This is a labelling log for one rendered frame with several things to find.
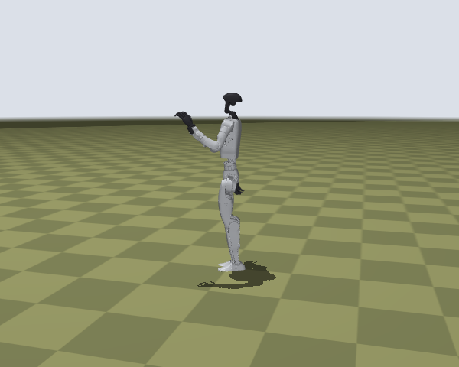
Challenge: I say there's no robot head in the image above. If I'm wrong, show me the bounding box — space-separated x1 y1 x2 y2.
223 93 242 120

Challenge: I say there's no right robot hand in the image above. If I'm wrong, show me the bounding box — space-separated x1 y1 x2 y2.
234 183 244 195

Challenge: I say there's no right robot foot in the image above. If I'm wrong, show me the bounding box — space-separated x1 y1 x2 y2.
218 260 241 267

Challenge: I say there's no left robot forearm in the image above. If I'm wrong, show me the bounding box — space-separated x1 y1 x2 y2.
189 126 219 150

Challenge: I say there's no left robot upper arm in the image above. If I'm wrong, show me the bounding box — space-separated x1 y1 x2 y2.
210 120 235 153

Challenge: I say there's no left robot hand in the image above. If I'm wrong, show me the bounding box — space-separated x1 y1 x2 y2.
175 112 196 134

